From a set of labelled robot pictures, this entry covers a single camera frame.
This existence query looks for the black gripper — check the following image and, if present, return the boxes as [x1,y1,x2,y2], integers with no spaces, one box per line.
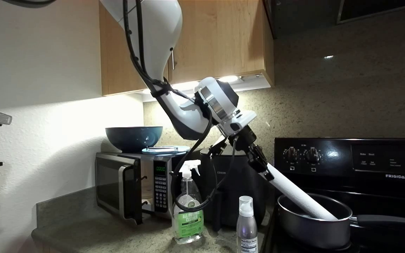
[210,127,272,178]

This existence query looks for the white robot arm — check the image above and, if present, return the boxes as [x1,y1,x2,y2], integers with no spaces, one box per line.
[100,0,274,95]

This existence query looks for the black pot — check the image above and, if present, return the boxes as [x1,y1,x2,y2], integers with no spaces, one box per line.
[277,195,405,251]

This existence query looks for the black air fryer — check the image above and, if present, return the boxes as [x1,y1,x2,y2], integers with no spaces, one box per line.
[196,151,269,231]

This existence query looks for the small white-capped spray bottle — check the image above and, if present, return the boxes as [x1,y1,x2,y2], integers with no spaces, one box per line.
[236,196,259,253]

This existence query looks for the wooden upper cabinets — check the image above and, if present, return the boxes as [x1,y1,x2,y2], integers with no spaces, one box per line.
[99,0,274,96]

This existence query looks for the clear green-label spray bottle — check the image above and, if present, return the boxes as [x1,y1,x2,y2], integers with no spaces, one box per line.
[173,161,204,245]

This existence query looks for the large blue bowl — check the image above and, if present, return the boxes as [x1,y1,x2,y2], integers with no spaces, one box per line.
[106,127,163,154]

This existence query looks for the stainless microwave oven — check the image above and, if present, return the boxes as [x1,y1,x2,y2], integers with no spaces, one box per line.
[94,154,182,224]

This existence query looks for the black electric stove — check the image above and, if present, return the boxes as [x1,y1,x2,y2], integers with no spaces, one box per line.
[260,138,405,253]

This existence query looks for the blue plate with cable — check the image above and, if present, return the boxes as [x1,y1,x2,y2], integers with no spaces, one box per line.
[142,147,190,155]

